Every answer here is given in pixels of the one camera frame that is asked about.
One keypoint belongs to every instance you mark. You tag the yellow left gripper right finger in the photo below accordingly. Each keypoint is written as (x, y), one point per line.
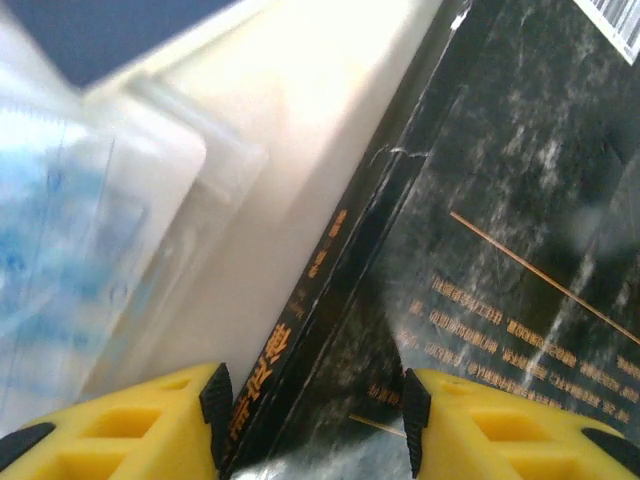
(510, 440)

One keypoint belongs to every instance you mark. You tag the clear ruler set package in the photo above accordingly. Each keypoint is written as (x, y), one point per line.
(75, 240)

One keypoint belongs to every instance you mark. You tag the blue book with yellow label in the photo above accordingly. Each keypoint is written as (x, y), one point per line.
(100, 35)

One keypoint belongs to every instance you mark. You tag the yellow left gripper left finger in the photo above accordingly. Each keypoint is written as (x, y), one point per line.
(110, 435)

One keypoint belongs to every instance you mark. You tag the black book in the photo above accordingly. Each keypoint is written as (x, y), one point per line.
(500, 200)

